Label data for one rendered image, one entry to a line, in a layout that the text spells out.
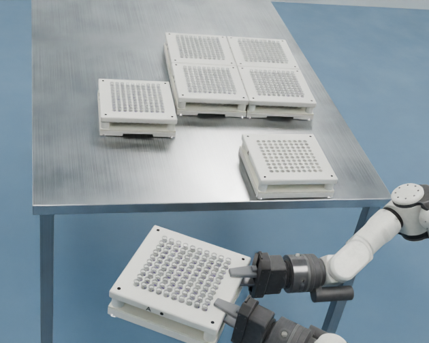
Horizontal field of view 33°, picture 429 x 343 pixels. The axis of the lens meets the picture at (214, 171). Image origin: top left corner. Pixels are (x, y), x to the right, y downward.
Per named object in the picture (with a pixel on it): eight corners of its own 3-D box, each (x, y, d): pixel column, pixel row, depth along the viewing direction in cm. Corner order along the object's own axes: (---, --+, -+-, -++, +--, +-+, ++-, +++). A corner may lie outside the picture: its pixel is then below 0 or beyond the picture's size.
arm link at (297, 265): (265, 270, 155) (316, 267, 158) (253, 239, 162) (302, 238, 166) (254, 309, 163) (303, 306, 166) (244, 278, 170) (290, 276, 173)
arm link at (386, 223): (346, 226, 172) (395, 182, 180) (357, 258, 177) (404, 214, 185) (380, 239, 164) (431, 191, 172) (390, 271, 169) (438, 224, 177)
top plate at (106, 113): (97, 83, 246) (98, 77, 244) (168, 86, 251) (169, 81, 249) (100, 122, 226) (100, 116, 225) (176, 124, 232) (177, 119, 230)
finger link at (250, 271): (227, 268, 161) (253, 267, 163) (231, 279, 159) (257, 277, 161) (229, 263, 160) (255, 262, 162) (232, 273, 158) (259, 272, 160)
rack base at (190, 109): (169, 79, 265) (169, 73, 264) (233, 82, 270) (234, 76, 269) (176, 114, 246) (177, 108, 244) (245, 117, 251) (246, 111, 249)
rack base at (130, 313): (107, 313, 155) (107, 305, 154) (152, 246, 174) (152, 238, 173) (212, 352, 150) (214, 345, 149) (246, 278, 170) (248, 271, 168)
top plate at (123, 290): (107, 297, 152) (108, 290, 151) (153, 230, 172) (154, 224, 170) (216, 337, 147) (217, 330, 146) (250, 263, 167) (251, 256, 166)
